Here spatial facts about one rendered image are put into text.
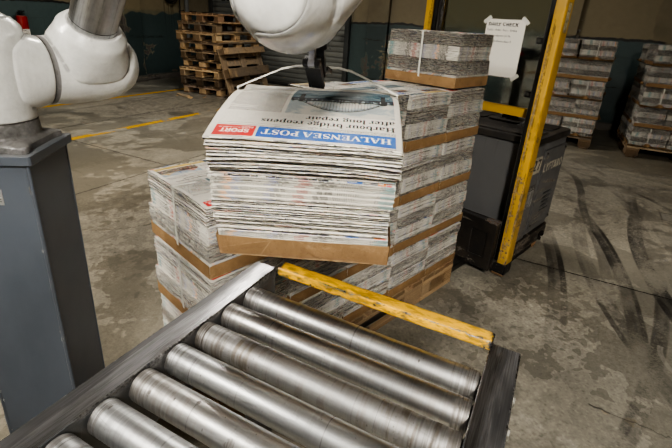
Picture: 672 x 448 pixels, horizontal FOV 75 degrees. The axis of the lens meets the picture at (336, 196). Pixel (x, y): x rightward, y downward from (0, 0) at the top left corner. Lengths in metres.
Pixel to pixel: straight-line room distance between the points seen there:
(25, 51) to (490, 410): 1.10
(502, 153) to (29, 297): 2.24
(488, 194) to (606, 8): 5.49
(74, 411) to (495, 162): 2.34
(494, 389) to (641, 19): 7.38
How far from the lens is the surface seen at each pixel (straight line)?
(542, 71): 2.36
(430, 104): 1.82
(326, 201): 0.67
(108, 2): 1.11
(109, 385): 0.75
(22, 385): 1.46
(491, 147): 2.66
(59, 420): 0.73
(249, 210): 0.71
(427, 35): 2.03
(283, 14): 0.40
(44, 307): 1.29
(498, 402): 0.74
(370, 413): 0.68
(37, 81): 1.16
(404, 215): 1.90
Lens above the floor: 1.30
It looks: 22 degrees down
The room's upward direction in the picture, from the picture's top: 4 degrees clockwise
